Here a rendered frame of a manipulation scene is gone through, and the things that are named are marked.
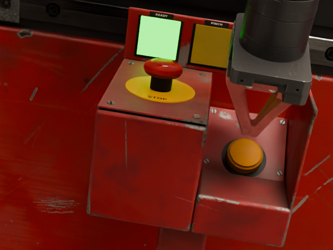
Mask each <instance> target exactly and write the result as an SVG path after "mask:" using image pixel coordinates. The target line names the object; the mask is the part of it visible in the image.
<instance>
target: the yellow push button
mask: <svg viewBox="0 0 333 250"><path fill-rule="evenodd" d="M262 159H263V151H262V149H261V147H260V146H259V144H258V143H256V142H255V141H253V140H251V139H247V138H240V139H237V140H235V141H233V142H232V143H231V144H230V145H229V147H228V150H227V153H226V160H227V162H228V164H229V166H230V167H231V168H232V169H233V170H235V171H237V172H239V173H243V174H248V173H252V172H254V171H256V170H257V169H258V168H259V167H260V165H261V162H262Z"/></svg>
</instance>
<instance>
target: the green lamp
mask: <svg viewBox="0 0 333 250"><path fill-rule="evenodd" d="M180 25H181V22H180V21H174V20H168V19H161V18H155V17H148V16H141V22H140V30H139V38H138V47H137V54H139V55H145V56H151V57H158V58H164V59H170V60H175V59H176V52H177V45H178V38H179V32H180Z"/></svg>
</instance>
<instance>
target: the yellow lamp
mask: <svg viewBox="0 0 333 250"><path fill-rule="evenodd" d="M231 33H232V30H231V29H225V28H219V27H213V26H206V25H200V24H196V28H195V35H194V41H193V47H192V54H191V60H190V62H191V63H197V64H203V65H210V66H216V67H222V68H227V58H228V54H229V45H230V38H231Z"/></svg>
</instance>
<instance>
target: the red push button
mask: <svg viewBox="0 0 333 250"><path fill-rule="evenodd" d="M144 70H145V72H146V73H147V74H148V75H150V76H151V83H150V88H151V89H152V90H154V91H157V92H170V91H171V86H172V79H176V78H179V77H180V76H181V74H182V73H183V71H182V66H181V65H179V64H178V63H177V62H175V61H173V60H169V59H164V58H154V59H151V60H148V61H146V62H145V64H144Z"/></svg>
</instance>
